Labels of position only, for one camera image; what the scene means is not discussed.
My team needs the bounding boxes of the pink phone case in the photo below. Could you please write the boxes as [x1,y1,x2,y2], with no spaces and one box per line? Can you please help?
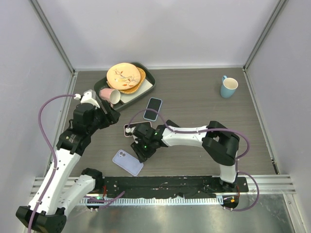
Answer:
[123,120,153,138]

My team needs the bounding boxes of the lavender phone case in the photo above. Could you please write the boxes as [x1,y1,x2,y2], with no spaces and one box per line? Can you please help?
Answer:
[112,150,143,176]

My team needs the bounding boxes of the dark blue phone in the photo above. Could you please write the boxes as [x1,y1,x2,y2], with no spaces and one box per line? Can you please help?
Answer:
[144,98,162,120]

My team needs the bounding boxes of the light blue phone case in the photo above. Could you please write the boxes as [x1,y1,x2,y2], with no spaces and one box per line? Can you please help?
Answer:
[143,97,163,121]

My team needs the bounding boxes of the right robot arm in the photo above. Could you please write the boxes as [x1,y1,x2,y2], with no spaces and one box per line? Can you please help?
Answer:
[125,120,240,192]

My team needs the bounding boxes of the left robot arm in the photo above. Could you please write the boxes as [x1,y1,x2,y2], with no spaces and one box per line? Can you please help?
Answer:
[16,90,120,233]

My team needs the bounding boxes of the pink mug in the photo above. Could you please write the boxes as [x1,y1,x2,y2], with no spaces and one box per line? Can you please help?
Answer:
[99,88,121,107]

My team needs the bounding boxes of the white paper sheet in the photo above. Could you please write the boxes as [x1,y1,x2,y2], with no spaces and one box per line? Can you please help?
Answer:
[120,79,153,103]

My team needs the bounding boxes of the woven orange plate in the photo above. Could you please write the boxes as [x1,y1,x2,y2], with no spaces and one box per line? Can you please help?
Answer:
[106,67,146,94]

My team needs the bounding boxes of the dark green tray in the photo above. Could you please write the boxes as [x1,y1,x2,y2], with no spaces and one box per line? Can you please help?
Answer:
[93,62,156,113]

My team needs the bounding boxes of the floral cream plate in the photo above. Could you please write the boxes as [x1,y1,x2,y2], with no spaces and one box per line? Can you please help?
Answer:
[106,63,141,90]

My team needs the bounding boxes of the blue mug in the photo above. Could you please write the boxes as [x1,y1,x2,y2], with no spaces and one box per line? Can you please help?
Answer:
[220,75,239,99]

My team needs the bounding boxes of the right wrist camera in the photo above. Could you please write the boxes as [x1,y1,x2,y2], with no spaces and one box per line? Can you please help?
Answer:
[124,127,135,137]

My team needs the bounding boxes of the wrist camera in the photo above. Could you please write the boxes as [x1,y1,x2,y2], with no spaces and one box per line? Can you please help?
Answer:
[73,89,100,108]
[124,127,135,137]

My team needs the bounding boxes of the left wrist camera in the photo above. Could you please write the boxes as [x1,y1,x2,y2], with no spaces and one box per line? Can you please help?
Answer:
[73,89,100,108]

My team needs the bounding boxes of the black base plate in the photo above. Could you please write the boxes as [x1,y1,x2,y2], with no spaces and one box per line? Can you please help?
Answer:
[97,176,249,199]

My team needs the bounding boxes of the white cable duct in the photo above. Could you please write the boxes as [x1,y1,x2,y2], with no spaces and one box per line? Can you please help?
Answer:
[80,196,224,206]

